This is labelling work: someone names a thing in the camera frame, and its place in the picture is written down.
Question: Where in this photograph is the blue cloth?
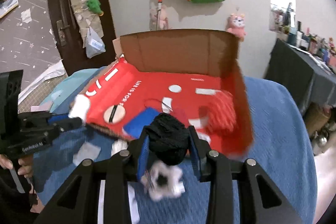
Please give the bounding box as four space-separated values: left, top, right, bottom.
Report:
122 107 159 139

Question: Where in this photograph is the clear plastic bag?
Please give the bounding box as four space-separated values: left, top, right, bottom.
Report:
85 27 106 59

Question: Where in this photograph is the table with dark cloth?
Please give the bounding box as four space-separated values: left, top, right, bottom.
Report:
263 38 336 115

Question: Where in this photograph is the coral red net sponge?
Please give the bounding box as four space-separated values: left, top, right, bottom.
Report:
199 91 237 134

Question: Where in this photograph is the woven basket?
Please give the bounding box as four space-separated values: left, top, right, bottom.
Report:
304 103 332 136

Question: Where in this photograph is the person's left hand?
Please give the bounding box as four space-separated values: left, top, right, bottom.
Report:
0 154 35 179

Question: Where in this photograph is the black knitted scrunchie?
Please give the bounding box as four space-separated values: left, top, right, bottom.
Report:
146 113 190 166

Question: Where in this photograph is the pink cat plush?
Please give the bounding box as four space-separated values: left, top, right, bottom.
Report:
226 12 248 41

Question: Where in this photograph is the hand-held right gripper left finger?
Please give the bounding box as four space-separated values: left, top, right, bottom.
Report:
34 130 151 224

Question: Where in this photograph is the metal door handle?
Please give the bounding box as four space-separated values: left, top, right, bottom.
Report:
56 20 70 46

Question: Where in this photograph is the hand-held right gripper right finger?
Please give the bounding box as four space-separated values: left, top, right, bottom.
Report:
189 126 302 224

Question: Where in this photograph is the white cloth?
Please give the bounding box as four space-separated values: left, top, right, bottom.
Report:
68 95 91 120

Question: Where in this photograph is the row of cosmetic bottles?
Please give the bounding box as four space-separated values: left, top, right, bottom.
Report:
272 2 336 70

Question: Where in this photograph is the hanging door organizer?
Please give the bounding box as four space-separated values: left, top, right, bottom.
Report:
64 0 105 41

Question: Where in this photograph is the brown door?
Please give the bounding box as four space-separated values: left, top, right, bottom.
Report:
45 0 118 75

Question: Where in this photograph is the blue fleece blanket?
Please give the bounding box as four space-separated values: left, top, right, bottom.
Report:
33 76 319 224

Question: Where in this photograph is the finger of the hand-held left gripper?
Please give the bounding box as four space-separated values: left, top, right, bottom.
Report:
56 117 84 133
49 113 72 124

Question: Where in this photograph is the pale pink plush toy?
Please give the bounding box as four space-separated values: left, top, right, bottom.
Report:
149 3 170 30

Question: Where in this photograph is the dark red elastic cord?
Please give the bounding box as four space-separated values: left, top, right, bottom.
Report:
144 99 174 112

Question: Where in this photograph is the cardboard box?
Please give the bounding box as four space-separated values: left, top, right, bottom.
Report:
84 28 255 157

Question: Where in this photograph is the white gauze pad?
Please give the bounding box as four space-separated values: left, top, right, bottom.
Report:
72 142 102 166

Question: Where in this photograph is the light blue sheet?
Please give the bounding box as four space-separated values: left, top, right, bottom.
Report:
47 68 106 109

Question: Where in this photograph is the red tipped stick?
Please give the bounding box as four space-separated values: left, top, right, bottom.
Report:
156 0 164 30

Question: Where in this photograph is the white fluffy rabbit keychain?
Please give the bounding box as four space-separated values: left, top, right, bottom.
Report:
141 160 185 200

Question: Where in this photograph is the taped wall paper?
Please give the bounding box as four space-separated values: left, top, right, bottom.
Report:
20 9 32 23

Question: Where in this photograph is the green plush toy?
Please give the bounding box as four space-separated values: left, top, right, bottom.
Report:
86 0 105 16

